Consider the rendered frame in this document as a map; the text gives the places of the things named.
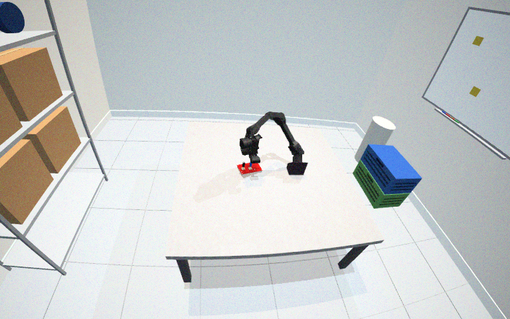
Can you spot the red circuit board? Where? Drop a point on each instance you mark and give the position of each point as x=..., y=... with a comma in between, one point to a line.
x=249, y=167

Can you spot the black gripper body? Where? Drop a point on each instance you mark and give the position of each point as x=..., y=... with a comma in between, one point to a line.
x=254, y=157

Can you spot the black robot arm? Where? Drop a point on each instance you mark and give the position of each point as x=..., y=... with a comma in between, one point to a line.
x=251, y=139

